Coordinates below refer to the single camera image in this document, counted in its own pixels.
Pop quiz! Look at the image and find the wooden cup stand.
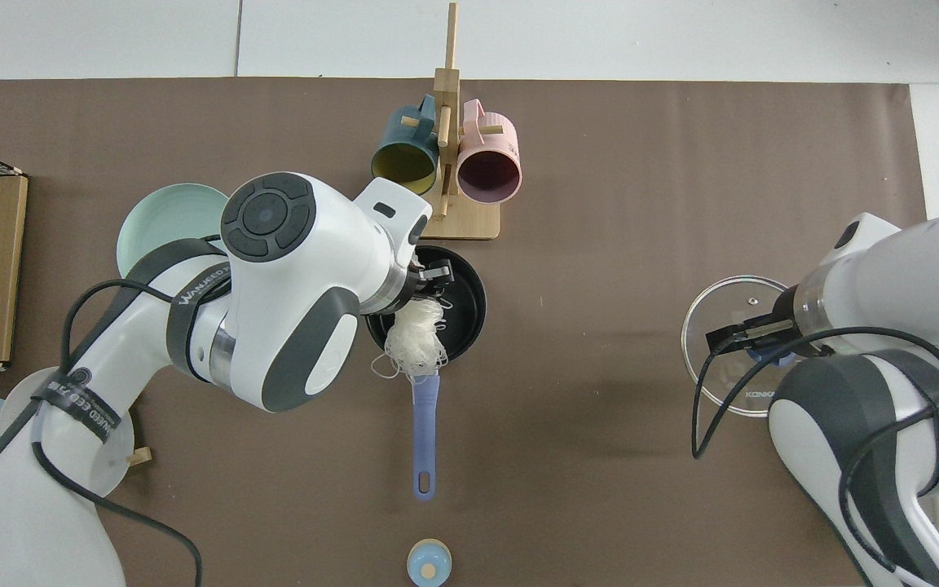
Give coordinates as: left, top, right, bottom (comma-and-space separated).
398, 2, 501, 241

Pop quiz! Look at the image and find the glass lid blue knob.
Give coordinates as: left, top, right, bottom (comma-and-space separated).
681, 275, 813, 418

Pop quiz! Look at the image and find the pink ribbed mug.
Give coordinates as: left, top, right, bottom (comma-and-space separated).
456, 99, 522, 205

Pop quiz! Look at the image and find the white plate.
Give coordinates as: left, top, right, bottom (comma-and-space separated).
0, 371, 135, 500

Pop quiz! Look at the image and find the white vermicelli bundle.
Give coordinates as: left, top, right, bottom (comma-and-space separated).
370, 298, 450, 384

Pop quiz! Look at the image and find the wooden plate rack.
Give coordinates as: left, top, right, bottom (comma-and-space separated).
0, 414, 152, 467

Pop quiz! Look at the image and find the brown table cloth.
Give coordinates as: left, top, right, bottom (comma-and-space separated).
0, 77, 932, 587

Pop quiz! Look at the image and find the dark teal mug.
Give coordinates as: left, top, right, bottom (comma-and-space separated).
370, 94, 441, 196

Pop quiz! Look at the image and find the black pot purple handle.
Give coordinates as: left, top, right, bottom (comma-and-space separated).
364, 245, 487, 501

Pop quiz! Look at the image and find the small blue round thing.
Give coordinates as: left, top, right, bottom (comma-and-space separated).
407, 539, 453, 587

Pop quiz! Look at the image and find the mint green plate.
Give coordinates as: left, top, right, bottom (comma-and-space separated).
117, 183, 230, 278

